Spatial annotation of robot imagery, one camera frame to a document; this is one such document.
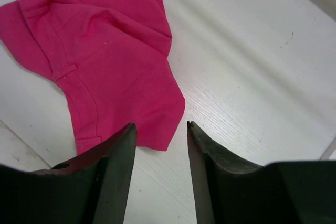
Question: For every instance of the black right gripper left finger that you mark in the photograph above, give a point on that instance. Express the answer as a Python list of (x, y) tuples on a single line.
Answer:
[(92, 187)]

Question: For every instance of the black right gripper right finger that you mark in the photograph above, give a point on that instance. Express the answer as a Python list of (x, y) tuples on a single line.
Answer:
[(230, 189)]

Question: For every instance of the pink trousers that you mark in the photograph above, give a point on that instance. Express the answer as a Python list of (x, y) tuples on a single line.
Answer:
[(109, 57)]

